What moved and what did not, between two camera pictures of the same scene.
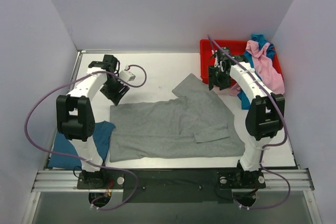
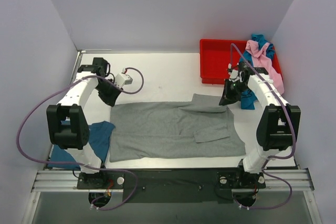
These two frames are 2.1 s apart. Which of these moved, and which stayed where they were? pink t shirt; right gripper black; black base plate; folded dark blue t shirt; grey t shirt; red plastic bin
Moved: grey t shirt; right gripper black
Stayed: pink t shirt; black base plate; folded dark blue t shirt; red plastic bin
